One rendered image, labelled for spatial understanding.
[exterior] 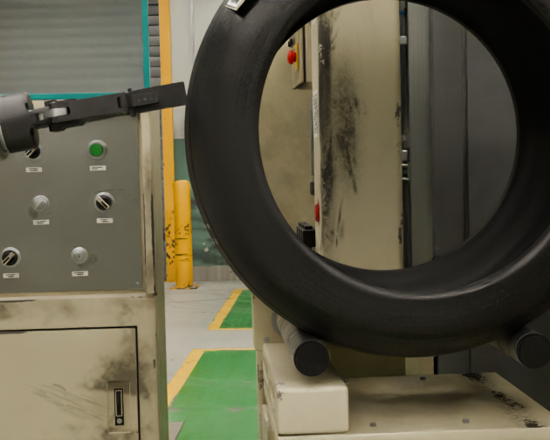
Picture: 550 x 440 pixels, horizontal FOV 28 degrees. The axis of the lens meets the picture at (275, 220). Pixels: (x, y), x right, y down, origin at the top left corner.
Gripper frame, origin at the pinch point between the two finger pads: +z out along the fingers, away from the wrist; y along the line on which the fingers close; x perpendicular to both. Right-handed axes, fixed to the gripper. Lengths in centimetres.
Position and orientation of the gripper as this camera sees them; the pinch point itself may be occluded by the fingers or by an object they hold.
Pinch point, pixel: (159, 98)
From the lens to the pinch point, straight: 143.6
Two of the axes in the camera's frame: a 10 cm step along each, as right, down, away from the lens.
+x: 1.8, 9.8, 0.6
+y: -0.6, -0.5, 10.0
